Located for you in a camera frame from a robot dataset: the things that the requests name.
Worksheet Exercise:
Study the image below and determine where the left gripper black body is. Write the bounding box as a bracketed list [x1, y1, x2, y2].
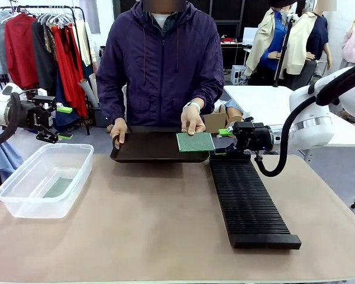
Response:
[26, 105, 55, 131]

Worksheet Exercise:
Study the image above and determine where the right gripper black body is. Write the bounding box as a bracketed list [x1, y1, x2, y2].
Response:
[233, 121, 275, 151]

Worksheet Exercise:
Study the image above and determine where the green PCB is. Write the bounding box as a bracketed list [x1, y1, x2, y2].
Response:
[176, 132, 217, 153]
[43, 176, 75, 199]

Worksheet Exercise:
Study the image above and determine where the black tray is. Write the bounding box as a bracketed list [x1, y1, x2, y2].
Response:
[109, 125, 211, 164]

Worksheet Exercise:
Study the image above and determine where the person's right forearm dark sleeve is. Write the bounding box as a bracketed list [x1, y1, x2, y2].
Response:
[96, 79, 128, 125]

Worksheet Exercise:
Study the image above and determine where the person's left forearm dark sleeve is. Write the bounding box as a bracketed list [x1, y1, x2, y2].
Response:
[192, 67, 225, 115]

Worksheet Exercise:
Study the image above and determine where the person's left hand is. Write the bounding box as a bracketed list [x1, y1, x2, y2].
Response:
[180, 105, 206, 136]

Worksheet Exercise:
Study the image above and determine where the person's right hand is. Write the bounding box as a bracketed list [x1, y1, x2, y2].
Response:
[109, 117, 128, 146]

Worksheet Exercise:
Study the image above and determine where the brown cardboard box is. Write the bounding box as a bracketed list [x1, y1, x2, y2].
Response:
[203, 105, 243, 134]

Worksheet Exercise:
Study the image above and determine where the skin-tone mannequin part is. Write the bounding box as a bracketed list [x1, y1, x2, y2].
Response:
[224, 99, 249, 122]

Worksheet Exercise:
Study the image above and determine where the beige paper roll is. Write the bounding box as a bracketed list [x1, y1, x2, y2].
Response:
[78, 73, 101, 109]

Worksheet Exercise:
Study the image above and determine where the red hanging dress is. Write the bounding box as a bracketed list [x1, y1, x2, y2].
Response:
[51, 25, 88, 118]

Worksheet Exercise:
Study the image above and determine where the white table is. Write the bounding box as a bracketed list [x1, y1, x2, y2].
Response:
[223, 85, 355, 149]

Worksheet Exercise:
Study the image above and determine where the dark grey storage box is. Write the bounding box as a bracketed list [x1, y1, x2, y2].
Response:
[93, 106, 109, 128]

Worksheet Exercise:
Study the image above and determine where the white wristband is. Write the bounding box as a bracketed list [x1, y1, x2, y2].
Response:
[182, 101, 202, 112]

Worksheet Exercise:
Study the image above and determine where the dark grey hanging jacket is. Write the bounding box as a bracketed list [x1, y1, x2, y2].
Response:
[31, 20, 59, 92]

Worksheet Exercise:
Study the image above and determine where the light blue cloth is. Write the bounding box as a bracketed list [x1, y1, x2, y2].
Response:
[0, 124, 24, 181]

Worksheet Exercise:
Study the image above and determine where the black slotted PCB rack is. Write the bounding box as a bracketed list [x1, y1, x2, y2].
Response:
[208, 155, 302, 250]

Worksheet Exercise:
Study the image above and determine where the white cube shelf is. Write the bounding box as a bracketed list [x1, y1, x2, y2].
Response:
[230, 64, 249, 85]

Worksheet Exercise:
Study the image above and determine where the cream hanging garment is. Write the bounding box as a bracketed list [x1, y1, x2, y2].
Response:
[75, 19, 92, 67]

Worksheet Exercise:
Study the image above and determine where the red hanging jacket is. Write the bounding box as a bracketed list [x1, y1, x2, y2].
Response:
[4, 13, 39, 89]

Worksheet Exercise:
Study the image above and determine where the clear plastic bin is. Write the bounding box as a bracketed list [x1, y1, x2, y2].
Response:
[0, 143, 95, 220]

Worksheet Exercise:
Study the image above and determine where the black office chair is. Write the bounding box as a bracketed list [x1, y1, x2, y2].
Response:
[292, 59, 319, 89]

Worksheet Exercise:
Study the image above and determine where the person torso in dark jacket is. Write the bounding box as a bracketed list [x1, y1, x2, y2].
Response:
[106, 0, 222, 128]

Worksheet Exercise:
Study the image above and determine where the white clothes hanger bunch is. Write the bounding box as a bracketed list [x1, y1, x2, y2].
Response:
[37, 11, 73, 27]

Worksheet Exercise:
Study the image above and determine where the black stand pole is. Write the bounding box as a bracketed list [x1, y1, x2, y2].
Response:
[272, 13, 296, 88]

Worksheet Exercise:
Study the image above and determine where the mannequin beige coat blue shirt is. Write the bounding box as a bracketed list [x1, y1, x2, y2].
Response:
[244, 0, 293, 79]

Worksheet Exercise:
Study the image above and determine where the white monitor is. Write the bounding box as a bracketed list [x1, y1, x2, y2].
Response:
[242, 27, 260, 45]

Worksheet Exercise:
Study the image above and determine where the mannequin cream jacket navy top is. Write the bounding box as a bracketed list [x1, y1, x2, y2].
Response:
[286, 0, 334, 76]

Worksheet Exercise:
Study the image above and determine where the black clothes rail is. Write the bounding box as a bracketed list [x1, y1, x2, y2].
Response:
[0, 5, 91, 135]

